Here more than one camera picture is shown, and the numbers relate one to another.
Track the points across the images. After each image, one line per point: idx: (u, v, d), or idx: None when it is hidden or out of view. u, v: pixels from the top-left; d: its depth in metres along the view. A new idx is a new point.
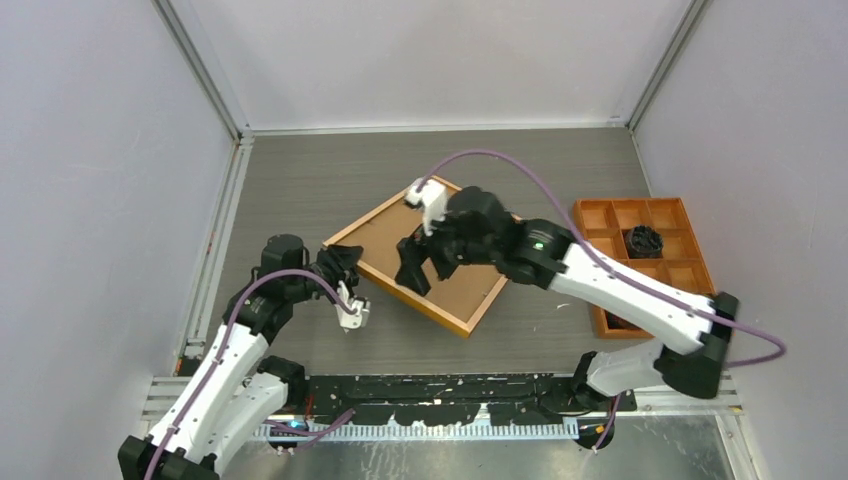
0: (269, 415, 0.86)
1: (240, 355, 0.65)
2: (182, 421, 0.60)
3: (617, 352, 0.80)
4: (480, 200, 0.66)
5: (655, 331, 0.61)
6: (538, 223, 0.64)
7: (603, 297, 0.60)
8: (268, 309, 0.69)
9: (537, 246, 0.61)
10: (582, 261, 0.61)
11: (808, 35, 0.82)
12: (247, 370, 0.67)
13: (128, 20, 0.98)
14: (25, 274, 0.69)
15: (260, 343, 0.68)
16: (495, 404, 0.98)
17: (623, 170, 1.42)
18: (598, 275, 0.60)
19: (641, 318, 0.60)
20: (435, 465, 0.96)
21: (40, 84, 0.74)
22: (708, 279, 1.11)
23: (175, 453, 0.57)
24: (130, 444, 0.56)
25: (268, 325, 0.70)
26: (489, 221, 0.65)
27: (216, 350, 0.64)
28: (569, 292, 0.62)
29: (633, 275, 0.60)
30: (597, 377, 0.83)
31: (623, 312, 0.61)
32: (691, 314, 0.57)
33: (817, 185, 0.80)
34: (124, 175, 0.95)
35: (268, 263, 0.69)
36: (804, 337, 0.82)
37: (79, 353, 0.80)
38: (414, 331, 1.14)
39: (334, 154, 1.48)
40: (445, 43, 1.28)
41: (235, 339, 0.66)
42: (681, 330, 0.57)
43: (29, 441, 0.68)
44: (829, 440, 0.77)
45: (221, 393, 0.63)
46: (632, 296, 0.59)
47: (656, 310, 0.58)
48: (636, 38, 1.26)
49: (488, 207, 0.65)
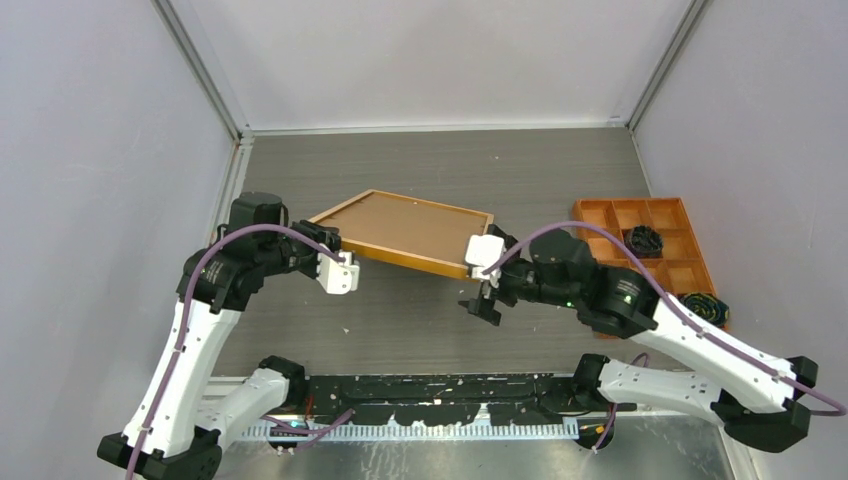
0: (270, 408, 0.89)
1: (203, 339, 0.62)
2: (154, 419, 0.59)
3: (649, 375, 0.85)
4: (570, 246, 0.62)
5: (734, 389, 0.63)
6: (623, 272, 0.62)
7: (690, 354, 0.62)
8: (230, 271, 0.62)
9: (625, 299, 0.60)
10: (670, 318, 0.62)
11: (808, 36, 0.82)
12: (217, 349, 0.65)
13: (129, 20, 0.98)
14: (27, 275, 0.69)
15: (227, 314, 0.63)
16: (495, 404, 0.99)
17: (623, 170, 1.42)
18: (687, 335, 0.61)
19: (721, 375, 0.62)
20: (435, 465, 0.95)
21: (40, 83, 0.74)
22: (708, 280, 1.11)
23: (152, 454, 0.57)
24: (107, 444, 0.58)
25: (231, 291, 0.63)
26: (580, 271, 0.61)
27: (175, 337, 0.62)
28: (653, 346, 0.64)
29: (720, 335, 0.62)
30: (613, 386, 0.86)
31: (704, 368, 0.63)
32: (776, 378, 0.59)
33: (815, 185, 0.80)
34: (125, 175, 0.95)
35: (240, 216, 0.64)
36: (805, 336, 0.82)
37: (78, 352, 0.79)
38: (414, 331, 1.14)
39: (333, 154, 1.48)
40: (446, 43, 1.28)
41: (194, 321, 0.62)
42: (765, 394, 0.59)
43: (31, 439, 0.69)
44: (831, 439, 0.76)
45: (192, 382, 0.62)
46: (716, 355, 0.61)
47: (741, 372, 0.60)
48: (636, 39, 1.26)
49: (580, 256, 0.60)
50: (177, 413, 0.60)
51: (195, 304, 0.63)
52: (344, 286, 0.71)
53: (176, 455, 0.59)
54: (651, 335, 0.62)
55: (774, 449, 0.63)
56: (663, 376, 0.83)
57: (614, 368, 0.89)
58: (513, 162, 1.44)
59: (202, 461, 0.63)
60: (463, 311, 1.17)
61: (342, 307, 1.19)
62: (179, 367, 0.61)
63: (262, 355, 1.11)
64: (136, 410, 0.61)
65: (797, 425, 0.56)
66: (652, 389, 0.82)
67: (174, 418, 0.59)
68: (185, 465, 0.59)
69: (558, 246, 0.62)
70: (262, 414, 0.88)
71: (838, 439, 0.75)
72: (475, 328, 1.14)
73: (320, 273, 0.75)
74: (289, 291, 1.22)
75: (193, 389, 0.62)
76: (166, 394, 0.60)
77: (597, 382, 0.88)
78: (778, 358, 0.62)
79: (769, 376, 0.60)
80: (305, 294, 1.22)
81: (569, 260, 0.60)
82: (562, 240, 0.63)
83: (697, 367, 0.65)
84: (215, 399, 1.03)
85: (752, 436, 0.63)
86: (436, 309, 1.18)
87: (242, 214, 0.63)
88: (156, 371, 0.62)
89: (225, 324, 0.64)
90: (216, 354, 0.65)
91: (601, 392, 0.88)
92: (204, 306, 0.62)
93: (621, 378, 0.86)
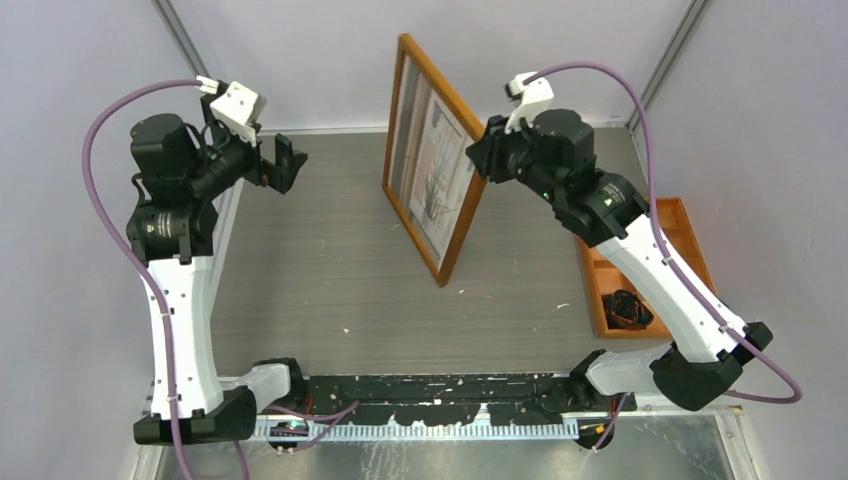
0: (279, 396, 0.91)
1: (188, 293, 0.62)
2: (178, 385, 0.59)
3: (623, 353, 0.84)
4: (577, 128, 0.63)
5: (675, 329, 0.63)
6: (616, 179, 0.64)
7: (649, 279, 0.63)
8: (181, 218, 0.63)
9: (606, 202, 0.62)
10: (643, 237, 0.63)
11: (808, 39, 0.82)
12: (204, 301, 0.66)
13: (124, 21, 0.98)
14: (26, 279, 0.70)
15: (205, 259, 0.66)
16: (495, 404, 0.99)
17: (623, 170, 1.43)
18: (652, 257, 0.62)
19: (671, 313, 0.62)
20: (435, 465, 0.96)
21: (39, 86, 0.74)
22: (709, 280, 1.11)
23: (194, 414, 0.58)
24: (142, 429, 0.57)
25: (195, 236, 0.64)
26: (573, 154, 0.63)
27: (158, 303, 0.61)
28: (615, 261, 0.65)
29: (683, 268, 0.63)
30: (595, 371, 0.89)
31: (656, 301, 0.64)
32: (721, 329, 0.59)
33: (814, 187, 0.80)
34: (120, 179, 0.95)
35: (148, 158, 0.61)
36: (805, 337, 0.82)
37: (76, 355, 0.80)
38: (416, 331, 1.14)
39: (333, 153, 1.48)
40: (446, 42, 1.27)
41: (171, 281, 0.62)
42: (704, 339, 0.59)
43: (30, 440, 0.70)
44: (829, 440, 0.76)
45: (198, 334, 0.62)
46: (671, 288, 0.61)
47: (691, 312, 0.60)
48: (635, 39, 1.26)
49: (580, 139, 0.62)
50: (198, 370, 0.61)
51: (154, 266, 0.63)
52: (251, 104, 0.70)
53: (216, 408, 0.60)
54: (616, 243, 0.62)
55: (686, 404, 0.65)
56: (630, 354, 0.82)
57: (601, 357, 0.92)
58: None
59: (242, 404, 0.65)
60: (463, 311, 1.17)
61: (341, 307, 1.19)
62: (178, 328, 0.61)
63: (262, 355, 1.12)
64: (154, 388, 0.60)
65: (720, 376, 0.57)
66: (620, 364, 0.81)
67: (198, 376, 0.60)
68: (229, 409, 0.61)
69: (568, 126, 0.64)
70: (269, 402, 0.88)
71: (835, 440, 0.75)
72: (476, 328, 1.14)
73: (249, 138, 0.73)
74: (289, 291, 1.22)
75: (201, 342, 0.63)
76: (177, 359, 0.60)
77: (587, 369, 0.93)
78: (734, 313, 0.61)
79: (716, 326, 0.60)
80: (304, 294, 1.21)
81: (567, 139, 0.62)
82: (571, 122, 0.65)
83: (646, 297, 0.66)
84: None
85: (684, 393, 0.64)
86: (436, 309, 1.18)
87: (155, 154, 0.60)
88: (155, 345, 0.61)
89: (202, 273, 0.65)
90: (206, 307, 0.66)
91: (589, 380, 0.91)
92: (172, 262, 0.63)
93: (600, 362, 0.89)
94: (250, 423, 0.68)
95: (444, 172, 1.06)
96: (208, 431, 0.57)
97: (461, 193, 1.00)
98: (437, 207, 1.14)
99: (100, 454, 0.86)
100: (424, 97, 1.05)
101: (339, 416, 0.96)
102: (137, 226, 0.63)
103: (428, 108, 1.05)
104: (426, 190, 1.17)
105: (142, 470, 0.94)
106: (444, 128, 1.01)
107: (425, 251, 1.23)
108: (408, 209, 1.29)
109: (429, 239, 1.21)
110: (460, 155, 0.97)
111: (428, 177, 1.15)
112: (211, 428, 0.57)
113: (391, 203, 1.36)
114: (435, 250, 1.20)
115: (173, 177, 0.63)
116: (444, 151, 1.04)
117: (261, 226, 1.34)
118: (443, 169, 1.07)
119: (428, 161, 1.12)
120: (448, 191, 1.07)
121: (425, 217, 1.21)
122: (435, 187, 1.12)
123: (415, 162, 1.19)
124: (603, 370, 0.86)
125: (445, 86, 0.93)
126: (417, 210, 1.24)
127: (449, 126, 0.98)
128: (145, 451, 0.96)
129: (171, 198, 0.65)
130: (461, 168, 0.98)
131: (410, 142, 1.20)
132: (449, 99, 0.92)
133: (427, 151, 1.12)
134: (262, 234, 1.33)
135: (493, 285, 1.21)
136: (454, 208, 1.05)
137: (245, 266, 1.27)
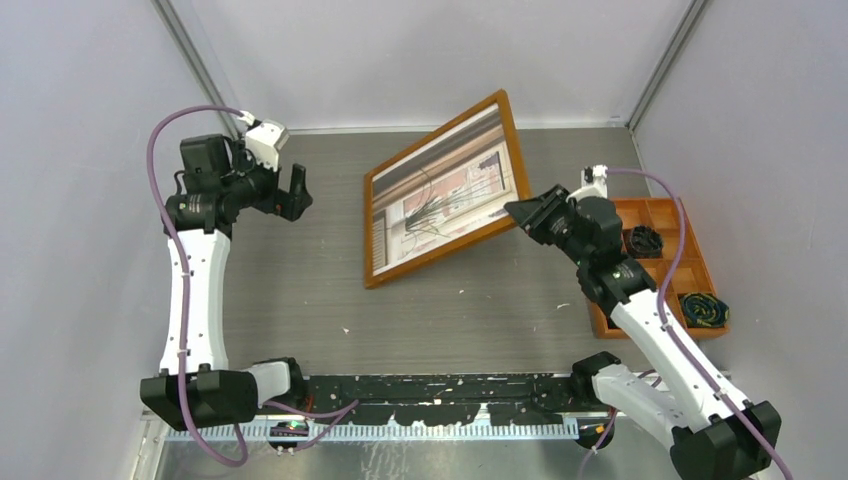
0: (279, 393, 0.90)
1: (208, 258, 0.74)
2: (189, 341, 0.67)
3: (642, 384, 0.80)
4: (610, 215, 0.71)
5: (678, 395, 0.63)
6: (636, 266, 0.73)
7: (649, 342, 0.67)
8: (210, 203, 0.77)
9: (616, 277, 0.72)
10: (647, 305, 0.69)
11: (810, 39, 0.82)
12: (219, 272, 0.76)
13: (125, 20, 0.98)
14: (26, 277, 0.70)
15: (224, 236, 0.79)
16: (495, 404, 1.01)
17: (622, 171, 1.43)
18: (651, 322, 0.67)
19: (671, 377, 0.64)
20: (435, 465, 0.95)
21: (39, 86, 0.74)
22: (708, 280, 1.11)
23: (200, 368, 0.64)
24: (149, 388, 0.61)
25: (219, 216, 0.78)
26: (603, 236, 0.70)
27: (181, 266, 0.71)
28: (626, 328, 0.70)
29: (682, 337, 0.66)
30: (605, 380, 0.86)
31: (659, 366, 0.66)
32: (717, 395, 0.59)
33: (816, 187, 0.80)
34: (121, 178, 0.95)
35: (194, 152, 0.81)
36: (807, 337, 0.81)
37: (76, 354, 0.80)
38: (415, 332, 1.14)
39: (334, 153, 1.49)
40: (446, 42, 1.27)
41: (195, 249, 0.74)
42: (698, 402, 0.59)
43: (31, 439, 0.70)
44: (830, 440, 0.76)
45: (211, 296, 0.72)
46: (669, 351, 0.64)
47: (686, 375, 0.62)
48: (636, 39, 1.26)
49: (609, 225, 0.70)
50: (209, 330, 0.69)
51: (184, 238, 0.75)
52: (278, 132, 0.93)
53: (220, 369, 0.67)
54: (620, 307, 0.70)
55: None
56: (647, 391, 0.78)
57: (616, 369, 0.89)
58: None
59: (246, 384, 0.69)
60: (463, 311, 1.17)
61: (341, 307, 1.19)
62: (196, 287, 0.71)
63: (261, 355, 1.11)
64: (166, 346, 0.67)
65: (714, 444, 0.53)
66: (635, 396, 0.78)
67: (207, 334, 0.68)
68: (235, 382, 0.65)
69: (604, 211, 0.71)
70: (269, 399, 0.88)
71: (836, 439, 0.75)
72: (475, 328, 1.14)
73: (270, 163, 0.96)
74: (288, 290, 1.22)
75: (213, 304, 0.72)
76: (192, 315, 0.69)
77: (592, 368, 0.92)
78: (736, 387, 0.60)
79: (712, 392, 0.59)
80: (304, 294, 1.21)
81: (598, 224, 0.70)
82: (608, 208, 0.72)
83: (653, 364, 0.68)
84: None
85: (693, 469, 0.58)
86: (436, 309, 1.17)
87: (201, 151, 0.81)
88: (173, 305, 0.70)
89: (221, 244, 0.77)
90: (221, 276, 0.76)
91: (592, 380, 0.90)
92: (198, 233, 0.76)
93: (616, 376, 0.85)
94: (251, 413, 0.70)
95: (460, 204, 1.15)
96: (210, 386, 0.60)
97: (467, 229, 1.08)
98: (423, 222, 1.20)
99: (100, 454, 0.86)
100: (485, 146, 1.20)
101: (340, 415, 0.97)
102: (175, 205, 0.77)
103: (483, 153, 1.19)
104: (423, 203, 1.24)
105: (142, 470, 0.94)
106: (489, 175, 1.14)
107: (371, 250, 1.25)
108: (379, 209, 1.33)
109: (387, 243, 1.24)
110: (492, 201, 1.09)
111: (434, 196, 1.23)
112: (213, 385, 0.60)
113: (364, 195, 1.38)
114: (386, 256, 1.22)
115: (211, 173, 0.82)
116: (473, 190, 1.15)
117: (261, 226, 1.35)
118: (459, 201, 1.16)
119: (447, 187, 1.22)
120: (447, 220, 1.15)
121: (400, 224, 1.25)
122: (437, 209, 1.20)
123: (426, 181, 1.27)
124: (616, 389, 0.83)
125: (514, 147, 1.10)
126: (394, 216, 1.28)
127: (496, 176, 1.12)
128: (146, 451, 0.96)
129: (204, 188, 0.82)
130: (483, 212, 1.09)
131: (435, 165, 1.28)
132: (514, 158, 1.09)
133: (453, 180, 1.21)
134: (262, 233, 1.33)
135: (493, 286, 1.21)
136: (445, 235, 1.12)
137: (245, 266, 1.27)
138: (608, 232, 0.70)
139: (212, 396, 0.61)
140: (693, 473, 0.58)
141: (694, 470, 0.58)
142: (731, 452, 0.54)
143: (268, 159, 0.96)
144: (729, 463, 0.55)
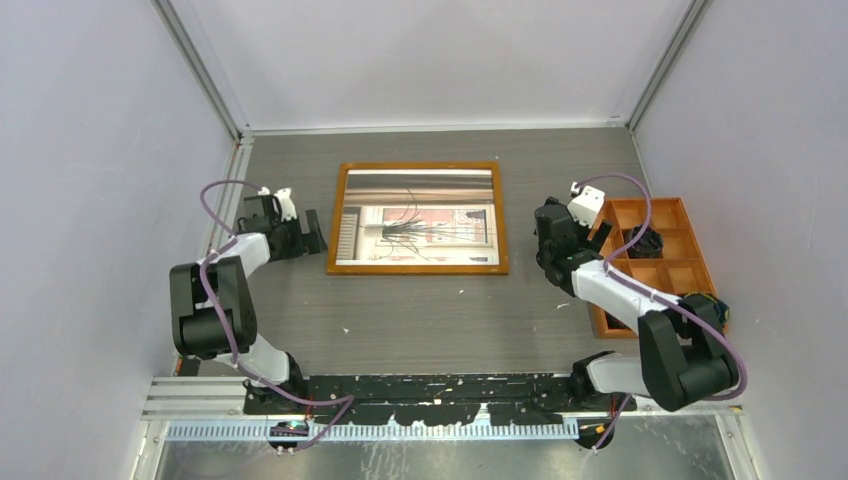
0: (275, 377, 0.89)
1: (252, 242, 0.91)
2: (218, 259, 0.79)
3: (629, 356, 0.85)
4: (560, 212, 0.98)
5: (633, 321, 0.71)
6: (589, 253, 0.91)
7: (601, 290, 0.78)
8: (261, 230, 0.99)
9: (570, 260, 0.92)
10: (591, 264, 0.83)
11: (813, 40, 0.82)
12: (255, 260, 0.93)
13: (124, 20, 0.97)
14: (22, 277, 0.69)
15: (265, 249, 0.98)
16: (495, 404, 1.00)
17: (622, 170, 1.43)
18: (595, 271, 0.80)
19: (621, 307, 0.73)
20: (436, 465, 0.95)
21: (35, 87, 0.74)
22: (708, 280, 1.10)
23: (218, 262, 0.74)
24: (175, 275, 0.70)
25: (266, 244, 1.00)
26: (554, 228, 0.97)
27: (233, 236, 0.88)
28: (587, 291, 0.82)
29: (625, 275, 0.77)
30: (598, 365, 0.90)
31: (616, 308, 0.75)
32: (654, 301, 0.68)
33: (817, 187, 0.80)
34: (121, 178, 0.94)
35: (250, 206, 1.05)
36: (808, 337, 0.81)
37: (75, 356, 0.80)
38: (414, 332, 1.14)
39: (333, 153, 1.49)
40: (446, 41, 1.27)
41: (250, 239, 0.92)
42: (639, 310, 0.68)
43: (33, 437, 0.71)
44: (830, 440, 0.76)
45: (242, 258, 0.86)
46: (611, 285, 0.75)
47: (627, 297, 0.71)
48: (636, 39, 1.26)
49: (559, 220, 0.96)
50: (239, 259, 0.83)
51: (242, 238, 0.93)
52: (285, 190, 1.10)
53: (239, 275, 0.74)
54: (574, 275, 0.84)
55: (661, 398, 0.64)
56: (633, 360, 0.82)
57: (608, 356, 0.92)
58: (513, 161, 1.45)
59: (250, 307, 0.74)
60: (464, 311, 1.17)
61: (341, 306, 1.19)
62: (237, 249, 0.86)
63: None
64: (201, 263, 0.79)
65: (653, 333, 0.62)
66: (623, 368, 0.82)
67: None
68: (246, 283, 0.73)
69: (559, 212, 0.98)
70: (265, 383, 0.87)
71: (837, 441, 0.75)
72: (476, 328, 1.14)
73: (291, 213, 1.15)
74: (288, 290, 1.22)
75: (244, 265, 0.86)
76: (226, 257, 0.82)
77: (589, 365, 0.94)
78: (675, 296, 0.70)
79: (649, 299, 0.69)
80: (304, 293, 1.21)
81: (550, 218, 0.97)
82: (560, 210, 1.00)
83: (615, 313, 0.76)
84: (204, 400, 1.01)
85: (652, 375, 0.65)
86: (437, 309, 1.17)
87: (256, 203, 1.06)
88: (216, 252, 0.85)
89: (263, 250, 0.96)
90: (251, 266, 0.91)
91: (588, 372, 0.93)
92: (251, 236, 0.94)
93: (605, 358, 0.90)
94: (251, 337, 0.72)
95: (443, 236, 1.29)
96: (228, 267, 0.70)
97: (448, 259, 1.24)
98: (402, 236, 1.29)
99: (102, 454, 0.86)
100: (472, 190, 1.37)
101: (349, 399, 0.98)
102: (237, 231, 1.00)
103: (469, 196, 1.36)
104: (403, 219, 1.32)
105: (142, 470, 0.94)
106: (475, 224, 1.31)
107: (335, 240, 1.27)
108: (351, 203, 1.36)
109: (358, 239, 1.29)
110: (474, 246, 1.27)
111: (418, 219, 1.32)
112: (230, 267, 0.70)
113: (337, 186, 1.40)
114: (354, 250, 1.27)
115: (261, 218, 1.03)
116: (459, 230, 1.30)
117: None
118: (443, 236, 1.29)
119: (433, 216, 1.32)
120: (429, 245, 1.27)
121: (376, 228, 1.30)
122: (420, 231, 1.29)
123: (411, 202, 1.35)
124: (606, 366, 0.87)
125: (500, 213, 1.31)
126: (368, 217, 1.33)
127: (481, 227, 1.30)
128: (146, 451, 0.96)
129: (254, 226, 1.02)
130: (467, 252, 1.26)
131: (423, 191, 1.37)
132: (500, 226, 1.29)
133: (440, 213, 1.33)
134: None
135: (493, 285, 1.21)
136: (425, 257, 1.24)
137: None
138: (560, 225, 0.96)
139: (229, 279, 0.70)
140: (653, 381, 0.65)
141: (656, 379, 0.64)
142: (674, 343, 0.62)
143: (290, 211, 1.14)
144: (683, 360, 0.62)
